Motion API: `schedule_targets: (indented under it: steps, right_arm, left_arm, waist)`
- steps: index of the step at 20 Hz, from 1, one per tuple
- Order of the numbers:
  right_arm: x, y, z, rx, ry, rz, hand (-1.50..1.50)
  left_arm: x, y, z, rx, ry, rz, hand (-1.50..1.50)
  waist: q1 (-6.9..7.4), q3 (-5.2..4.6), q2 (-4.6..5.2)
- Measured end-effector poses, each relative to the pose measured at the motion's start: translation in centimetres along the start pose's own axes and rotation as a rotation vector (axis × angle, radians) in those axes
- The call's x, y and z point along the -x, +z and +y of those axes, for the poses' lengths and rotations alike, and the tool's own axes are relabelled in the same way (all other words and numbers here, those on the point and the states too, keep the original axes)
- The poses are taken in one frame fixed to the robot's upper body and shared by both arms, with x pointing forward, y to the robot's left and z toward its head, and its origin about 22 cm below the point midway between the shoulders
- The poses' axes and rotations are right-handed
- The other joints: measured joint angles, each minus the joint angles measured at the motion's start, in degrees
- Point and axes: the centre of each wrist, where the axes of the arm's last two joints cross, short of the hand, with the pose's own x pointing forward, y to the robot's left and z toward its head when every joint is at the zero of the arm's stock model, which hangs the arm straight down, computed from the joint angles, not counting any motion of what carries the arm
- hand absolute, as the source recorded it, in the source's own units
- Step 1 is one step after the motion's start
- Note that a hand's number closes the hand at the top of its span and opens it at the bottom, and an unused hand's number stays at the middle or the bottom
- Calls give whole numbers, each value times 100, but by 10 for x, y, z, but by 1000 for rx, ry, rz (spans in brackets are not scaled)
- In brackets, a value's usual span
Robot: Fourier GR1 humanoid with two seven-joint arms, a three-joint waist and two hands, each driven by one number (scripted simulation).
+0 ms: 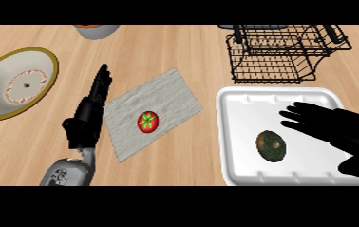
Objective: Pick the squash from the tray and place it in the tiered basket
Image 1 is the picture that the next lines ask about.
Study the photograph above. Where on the white bowl with gold rim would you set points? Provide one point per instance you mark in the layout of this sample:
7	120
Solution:
22	82

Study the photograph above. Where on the white plastic tray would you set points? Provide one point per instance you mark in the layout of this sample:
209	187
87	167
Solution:
285	136

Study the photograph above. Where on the dark green squash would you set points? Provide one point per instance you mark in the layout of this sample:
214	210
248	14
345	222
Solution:
270	146

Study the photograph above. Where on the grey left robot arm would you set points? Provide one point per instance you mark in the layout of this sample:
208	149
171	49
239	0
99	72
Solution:
65	172

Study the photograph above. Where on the grey cloth placemat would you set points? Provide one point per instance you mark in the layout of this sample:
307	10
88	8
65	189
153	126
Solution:
153	110

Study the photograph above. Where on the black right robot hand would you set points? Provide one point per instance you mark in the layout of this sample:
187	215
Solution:
326	123

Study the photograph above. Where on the grey cup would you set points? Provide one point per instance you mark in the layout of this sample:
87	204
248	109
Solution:
96	30

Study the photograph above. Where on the red tomato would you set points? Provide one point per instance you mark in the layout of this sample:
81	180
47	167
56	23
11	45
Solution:
147	122

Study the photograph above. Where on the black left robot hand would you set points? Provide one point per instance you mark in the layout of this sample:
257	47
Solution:
88	110

